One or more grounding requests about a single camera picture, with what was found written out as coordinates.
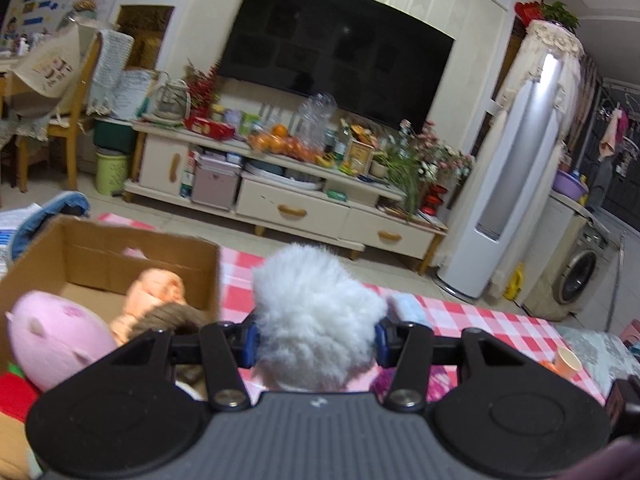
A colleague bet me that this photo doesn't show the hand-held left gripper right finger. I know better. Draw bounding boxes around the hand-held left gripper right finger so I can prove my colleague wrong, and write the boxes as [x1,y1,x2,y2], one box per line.
[373,317,532,414]

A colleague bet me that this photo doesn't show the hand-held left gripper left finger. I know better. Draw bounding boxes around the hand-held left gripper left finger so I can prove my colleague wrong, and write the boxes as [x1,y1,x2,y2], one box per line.
[99,311,262,414]

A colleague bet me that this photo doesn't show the white fluffy plush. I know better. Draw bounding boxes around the white fluffy plush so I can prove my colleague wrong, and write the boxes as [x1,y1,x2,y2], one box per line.
[251,242,389,392]

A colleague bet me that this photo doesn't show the cardboard box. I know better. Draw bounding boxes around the cardboard box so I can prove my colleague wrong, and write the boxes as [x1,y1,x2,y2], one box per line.
[0,214,222,478]

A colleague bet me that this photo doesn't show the grey patterned blanket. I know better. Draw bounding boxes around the grey patterned blanket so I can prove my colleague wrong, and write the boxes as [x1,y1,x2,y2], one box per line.
[554,324,640,402]

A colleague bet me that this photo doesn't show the magenta patterned cloth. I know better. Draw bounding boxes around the magenta patterned cloth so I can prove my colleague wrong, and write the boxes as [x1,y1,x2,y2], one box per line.
[369,363,467,404]

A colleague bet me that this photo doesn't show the paper cup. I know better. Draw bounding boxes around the paper cup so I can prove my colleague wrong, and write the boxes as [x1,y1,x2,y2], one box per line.
[553,346,584,379]

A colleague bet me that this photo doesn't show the pink checked tablecloth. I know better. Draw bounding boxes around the pink checked tablecloth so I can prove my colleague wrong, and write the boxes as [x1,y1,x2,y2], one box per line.
[95,212,608,408]

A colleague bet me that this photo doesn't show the cream television cabinet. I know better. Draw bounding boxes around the cream television cabinet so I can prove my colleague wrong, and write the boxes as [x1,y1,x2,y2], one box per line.
[123,119,449,275]

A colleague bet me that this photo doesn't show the yellow bottle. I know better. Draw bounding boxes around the yellow bottle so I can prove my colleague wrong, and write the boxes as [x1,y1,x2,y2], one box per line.
[502,264,527,302]

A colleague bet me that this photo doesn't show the red stand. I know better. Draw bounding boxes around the red stand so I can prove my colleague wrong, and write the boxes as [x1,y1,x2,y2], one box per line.
[420,184,447,217]

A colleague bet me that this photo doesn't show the front-loading washing machine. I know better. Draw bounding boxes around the front-loading washing machine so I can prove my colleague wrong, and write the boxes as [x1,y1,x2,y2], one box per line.
[521,194,612,322]

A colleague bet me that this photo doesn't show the pink storage box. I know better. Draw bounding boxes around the pink storage box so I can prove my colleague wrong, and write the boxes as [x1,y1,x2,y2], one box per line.
[191,156,243,212]

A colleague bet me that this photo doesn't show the potted flowers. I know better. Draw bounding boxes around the potted flowers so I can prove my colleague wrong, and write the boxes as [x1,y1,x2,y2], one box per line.
[380,119,475,213]

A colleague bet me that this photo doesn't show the pink pig plush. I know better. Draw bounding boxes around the pink pig plush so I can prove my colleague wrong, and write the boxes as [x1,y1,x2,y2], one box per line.
[5,289,119,394]

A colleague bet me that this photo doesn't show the pile of oranges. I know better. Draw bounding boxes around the pile of oranges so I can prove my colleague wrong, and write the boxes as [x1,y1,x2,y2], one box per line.
[248,124,322,164]

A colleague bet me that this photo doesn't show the red box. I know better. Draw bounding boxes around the red box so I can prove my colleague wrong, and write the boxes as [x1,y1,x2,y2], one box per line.
[184,115,237,142]

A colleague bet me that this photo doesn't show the green bucket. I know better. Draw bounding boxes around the green bucket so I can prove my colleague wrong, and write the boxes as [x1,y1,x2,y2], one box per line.
[94,149,131,197]

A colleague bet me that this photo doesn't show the white standing air conditioner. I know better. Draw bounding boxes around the white standing air conditioner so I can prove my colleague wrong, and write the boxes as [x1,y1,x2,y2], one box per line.
[434,19,585,302]

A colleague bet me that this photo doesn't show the blue jeans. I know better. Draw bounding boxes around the blue jeans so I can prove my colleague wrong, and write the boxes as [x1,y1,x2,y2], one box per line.
[12,191,92,262]

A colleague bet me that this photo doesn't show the purple basin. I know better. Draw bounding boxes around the purple basin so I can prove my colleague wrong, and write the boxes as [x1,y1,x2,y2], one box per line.
[551,169,592,199]

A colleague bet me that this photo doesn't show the red plush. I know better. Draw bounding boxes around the red plush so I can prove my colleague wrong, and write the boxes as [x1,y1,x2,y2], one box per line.
[0,372,42,422]

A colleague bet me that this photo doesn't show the glass jar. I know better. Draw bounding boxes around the glass jar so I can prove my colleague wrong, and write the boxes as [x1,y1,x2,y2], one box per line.
[149,79,189,122]

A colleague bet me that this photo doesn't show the red berry branches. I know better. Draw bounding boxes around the red berry branches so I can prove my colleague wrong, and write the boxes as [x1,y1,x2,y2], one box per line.
[184,59,222,112]

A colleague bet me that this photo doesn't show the wooden chair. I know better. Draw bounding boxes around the wooden chair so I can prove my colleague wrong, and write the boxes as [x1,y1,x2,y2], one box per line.
[14,24,102,194]

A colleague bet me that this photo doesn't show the black television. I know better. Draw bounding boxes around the black television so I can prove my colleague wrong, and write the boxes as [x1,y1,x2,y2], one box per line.
[217,0,457,134]

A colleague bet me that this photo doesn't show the white crochet cloth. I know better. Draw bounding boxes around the white crochet cloth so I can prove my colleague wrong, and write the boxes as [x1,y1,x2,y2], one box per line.
[86,29,137,117]

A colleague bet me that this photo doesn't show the beige printed cloth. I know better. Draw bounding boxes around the beige printed cloth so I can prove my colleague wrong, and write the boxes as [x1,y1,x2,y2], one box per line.
[9,24,87,97]

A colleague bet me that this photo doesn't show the wooden photo frame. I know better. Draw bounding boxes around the wooden photo frame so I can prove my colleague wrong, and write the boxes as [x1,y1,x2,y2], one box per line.
[344,137,377,177]

